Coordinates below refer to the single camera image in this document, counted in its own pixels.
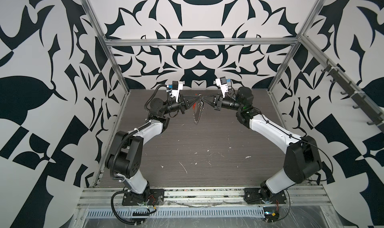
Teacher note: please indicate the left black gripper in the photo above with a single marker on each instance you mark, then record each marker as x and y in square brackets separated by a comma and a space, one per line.
[185, 104]

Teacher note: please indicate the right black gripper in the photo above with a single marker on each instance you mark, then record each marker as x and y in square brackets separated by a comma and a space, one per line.
[217, 105]

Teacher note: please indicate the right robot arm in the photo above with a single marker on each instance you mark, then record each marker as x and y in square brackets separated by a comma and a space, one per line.
[302, 155]

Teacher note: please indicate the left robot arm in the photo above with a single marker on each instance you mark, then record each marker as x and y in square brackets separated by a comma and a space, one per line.
[125, 154]

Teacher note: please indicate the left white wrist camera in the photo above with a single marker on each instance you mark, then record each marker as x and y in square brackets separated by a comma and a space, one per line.
[173, 90]

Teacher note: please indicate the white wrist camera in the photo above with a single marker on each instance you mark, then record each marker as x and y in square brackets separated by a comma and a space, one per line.
[173, 90]
[222, 83]

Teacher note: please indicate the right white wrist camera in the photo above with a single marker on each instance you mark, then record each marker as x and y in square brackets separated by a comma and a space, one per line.
[222, 83]

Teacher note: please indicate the aluminium frame crossbar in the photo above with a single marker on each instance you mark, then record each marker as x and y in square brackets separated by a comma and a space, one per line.
[201, 42]

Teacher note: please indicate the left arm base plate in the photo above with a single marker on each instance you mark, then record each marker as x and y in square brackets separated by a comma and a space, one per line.
[144, 196]

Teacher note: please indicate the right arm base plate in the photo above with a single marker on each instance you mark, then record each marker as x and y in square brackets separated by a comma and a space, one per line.
[262, 196]

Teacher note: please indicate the white slotted cable duct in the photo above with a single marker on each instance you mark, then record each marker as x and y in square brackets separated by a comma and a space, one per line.
[185, 212]

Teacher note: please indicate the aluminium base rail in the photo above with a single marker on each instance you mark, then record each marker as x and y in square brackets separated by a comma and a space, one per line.
[208, 196]

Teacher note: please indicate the black wall hook rack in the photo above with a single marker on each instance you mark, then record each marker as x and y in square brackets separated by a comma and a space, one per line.
[352, 91]

